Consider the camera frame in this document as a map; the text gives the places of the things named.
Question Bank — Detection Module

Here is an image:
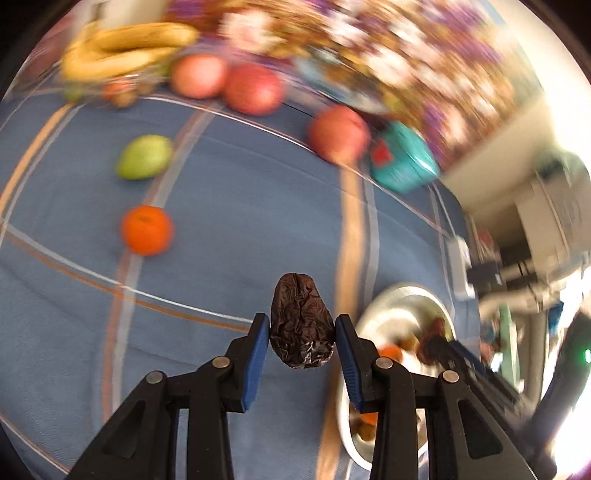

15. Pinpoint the pale pink apple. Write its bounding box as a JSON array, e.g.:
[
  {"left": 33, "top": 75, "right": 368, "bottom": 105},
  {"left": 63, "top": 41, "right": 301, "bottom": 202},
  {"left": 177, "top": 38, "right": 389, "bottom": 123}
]
[{"left": 171, "top": 54, "right": 230, "bottom": 99}]

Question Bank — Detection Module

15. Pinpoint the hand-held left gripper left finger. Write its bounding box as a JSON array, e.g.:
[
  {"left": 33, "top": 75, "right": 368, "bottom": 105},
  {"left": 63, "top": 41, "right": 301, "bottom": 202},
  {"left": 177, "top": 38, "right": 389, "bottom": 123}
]
[{"left": 69, "top": 313, "right": 270, "bottom": 480}]

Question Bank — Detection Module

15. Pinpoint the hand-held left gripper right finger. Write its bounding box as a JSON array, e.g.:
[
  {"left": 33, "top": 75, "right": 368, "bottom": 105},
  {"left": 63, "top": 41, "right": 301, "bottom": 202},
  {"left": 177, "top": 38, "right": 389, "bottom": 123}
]
[{"left": 335, "top": 314, "right": 536, "bottom": 480}]

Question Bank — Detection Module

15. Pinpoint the teal tin box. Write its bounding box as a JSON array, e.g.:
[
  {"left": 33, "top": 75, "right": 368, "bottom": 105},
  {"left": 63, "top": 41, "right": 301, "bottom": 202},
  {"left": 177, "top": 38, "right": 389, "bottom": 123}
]
[{"left": 369, "top": 121, "right": 440, "bottom": 195}]

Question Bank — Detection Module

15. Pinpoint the dark dried date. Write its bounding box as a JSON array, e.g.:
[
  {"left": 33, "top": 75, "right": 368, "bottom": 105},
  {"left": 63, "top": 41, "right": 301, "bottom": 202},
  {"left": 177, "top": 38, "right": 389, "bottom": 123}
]
[
  {"left": 418, "top": 318, "right": 448, "bottom": 365},
  {"left": 270, "top": 272, "right": 336, "bottom": 370}
]

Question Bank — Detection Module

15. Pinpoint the flower painting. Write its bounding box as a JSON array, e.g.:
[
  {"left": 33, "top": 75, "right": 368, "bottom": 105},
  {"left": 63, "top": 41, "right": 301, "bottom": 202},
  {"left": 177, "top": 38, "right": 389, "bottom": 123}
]
[{"left": 166, "top": 0, "right": 546, "bottom": 171}]

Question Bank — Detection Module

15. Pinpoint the yellow banana bunch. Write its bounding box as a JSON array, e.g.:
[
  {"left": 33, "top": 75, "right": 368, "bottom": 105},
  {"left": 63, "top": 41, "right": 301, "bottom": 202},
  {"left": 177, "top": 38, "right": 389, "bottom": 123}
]
[{"left": 61, "top": 22, "right": 200, "bottom": 81}]

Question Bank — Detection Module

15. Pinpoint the black charger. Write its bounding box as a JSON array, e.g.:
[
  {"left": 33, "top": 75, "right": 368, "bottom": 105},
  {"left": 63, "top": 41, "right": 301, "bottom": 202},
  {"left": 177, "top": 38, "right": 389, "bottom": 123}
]
[{"left": 466, "top": 261, "right": 504, "bottom": 289}]

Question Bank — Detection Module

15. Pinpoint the medium red apple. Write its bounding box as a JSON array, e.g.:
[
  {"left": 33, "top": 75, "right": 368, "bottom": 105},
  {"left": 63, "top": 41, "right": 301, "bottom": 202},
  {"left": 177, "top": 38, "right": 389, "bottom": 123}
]
[{"left": 225, "top": 64, "right": 286, "bottom": 116}]

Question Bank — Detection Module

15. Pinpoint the large red apple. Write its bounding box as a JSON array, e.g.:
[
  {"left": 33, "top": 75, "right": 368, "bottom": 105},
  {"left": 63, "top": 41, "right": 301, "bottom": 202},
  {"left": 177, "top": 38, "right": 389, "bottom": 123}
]
[{"left": 307, "top": 105, "right": 371, "bottom": 165}]

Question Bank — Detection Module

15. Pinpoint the white chair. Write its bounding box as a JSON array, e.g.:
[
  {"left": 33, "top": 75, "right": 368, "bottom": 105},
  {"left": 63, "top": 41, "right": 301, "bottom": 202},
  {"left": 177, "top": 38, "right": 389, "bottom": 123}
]
[{"left": 512, "top": 150, "right": 591, "bottom": 296}]

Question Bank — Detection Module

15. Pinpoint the blue plaid tablecloth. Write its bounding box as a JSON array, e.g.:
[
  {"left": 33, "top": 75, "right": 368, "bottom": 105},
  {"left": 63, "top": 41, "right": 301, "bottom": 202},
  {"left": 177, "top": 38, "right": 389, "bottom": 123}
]
[{"left": 0, "top": 83, "right": 481, "bottom": 480}]

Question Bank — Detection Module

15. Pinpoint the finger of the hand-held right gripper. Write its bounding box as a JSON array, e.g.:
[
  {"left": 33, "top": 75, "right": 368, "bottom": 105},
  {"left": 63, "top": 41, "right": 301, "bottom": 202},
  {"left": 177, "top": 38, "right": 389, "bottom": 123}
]
[
  {"left": 455, "top": 342, "right": 525, "bottom": 402},
  {"left": 431, "top": 339, "right": 527, "bottom": 425}
]

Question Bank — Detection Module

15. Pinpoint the green box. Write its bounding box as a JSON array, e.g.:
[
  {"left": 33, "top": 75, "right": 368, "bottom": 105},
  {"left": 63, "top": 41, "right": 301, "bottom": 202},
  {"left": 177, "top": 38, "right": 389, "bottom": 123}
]
[{"left": 496, "top": 302, "right": 515, "bottom": 388}]

